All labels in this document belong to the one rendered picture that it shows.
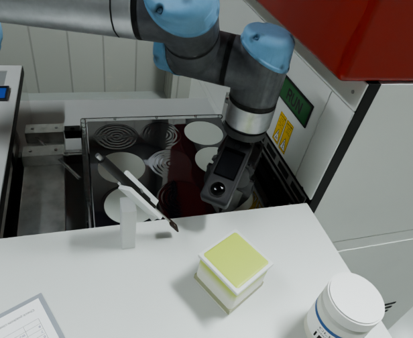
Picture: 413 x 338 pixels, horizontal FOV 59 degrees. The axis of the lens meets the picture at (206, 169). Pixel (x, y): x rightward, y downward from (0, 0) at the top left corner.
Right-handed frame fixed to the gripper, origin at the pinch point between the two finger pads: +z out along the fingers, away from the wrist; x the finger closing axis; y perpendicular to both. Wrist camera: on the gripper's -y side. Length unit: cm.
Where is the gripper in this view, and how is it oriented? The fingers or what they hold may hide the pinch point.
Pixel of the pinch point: (220, 212)
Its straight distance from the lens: 71.8
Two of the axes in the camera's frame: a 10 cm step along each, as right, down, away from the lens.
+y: 3.7, -5.7, 7.3
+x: -9.2, -3.5, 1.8
